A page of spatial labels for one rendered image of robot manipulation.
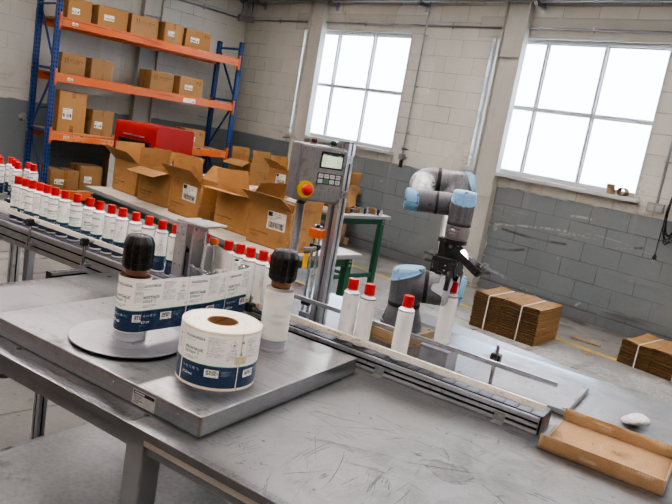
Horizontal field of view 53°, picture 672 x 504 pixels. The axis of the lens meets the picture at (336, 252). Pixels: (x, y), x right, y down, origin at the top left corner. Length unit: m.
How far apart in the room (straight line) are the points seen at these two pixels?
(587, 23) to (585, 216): 2.00
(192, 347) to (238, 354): 0.11
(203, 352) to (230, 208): 2.80
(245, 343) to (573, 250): 6.19
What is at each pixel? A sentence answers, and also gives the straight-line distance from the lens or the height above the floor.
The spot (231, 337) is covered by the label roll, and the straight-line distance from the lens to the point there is 1.64.
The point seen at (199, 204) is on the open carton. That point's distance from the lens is 4.57.
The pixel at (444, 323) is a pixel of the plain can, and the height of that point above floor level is 1.00.
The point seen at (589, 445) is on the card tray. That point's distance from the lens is 2.00.
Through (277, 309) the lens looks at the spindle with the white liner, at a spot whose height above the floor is 1.01.
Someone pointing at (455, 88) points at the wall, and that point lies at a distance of 8.53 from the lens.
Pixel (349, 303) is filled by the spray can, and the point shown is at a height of 1.01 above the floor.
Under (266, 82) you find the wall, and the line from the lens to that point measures 10.91.
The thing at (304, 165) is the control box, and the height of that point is 1.40.
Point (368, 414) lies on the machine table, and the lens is 1.82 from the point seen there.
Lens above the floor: 1.54
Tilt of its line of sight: 10 degrees down
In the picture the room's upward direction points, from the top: 10 degrees clockwise
